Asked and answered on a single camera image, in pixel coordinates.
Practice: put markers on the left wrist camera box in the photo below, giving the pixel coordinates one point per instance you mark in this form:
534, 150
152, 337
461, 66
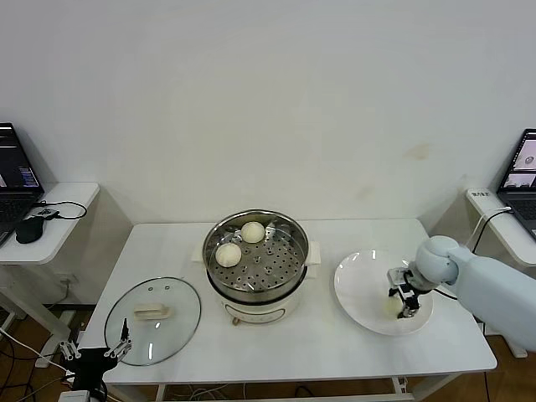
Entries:
74, 397

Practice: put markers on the white label sticker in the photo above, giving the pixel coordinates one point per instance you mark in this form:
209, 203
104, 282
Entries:
480, 194

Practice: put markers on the white round plate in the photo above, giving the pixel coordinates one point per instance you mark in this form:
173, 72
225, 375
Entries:
360, 289

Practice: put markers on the stainless steel steamer basket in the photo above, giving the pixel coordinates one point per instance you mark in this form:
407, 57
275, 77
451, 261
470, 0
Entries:
272, 268

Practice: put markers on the black computer mouse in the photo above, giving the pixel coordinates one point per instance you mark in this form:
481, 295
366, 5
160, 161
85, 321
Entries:
29, 231

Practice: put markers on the round glass pot lid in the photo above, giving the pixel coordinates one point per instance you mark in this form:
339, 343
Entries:
167, 335

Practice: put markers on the white wall socket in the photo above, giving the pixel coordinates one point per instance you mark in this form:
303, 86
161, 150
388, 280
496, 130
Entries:
68, 279

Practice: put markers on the white table frame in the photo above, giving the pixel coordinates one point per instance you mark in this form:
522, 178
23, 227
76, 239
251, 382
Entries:
161, 393

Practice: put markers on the white electric cooker pot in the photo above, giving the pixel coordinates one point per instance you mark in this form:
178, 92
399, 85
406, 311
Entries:
261, 312

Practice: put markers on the black open laptop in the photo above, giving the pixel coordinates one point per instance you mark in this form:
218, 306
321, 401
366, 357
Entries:
17, 167
523, 167

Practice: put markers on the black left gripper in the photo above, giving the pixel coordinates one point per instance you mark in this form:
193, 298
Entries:
90, 364

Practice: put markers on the white steamed baozi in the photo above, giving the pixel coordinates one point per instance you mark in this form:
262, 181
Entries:
228, 255
252, 232
391, 307

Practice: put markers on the white side table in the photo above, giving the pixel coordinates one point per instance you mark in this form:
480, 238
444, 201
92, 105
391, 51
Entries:
50, 247
502, 234

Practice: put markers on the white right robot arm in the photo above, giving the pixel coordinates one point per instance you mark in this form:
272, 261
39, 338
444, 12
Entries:
494, 293

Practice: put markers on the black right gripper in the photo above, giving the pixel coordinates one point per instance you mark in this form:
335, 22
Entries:
412, 287

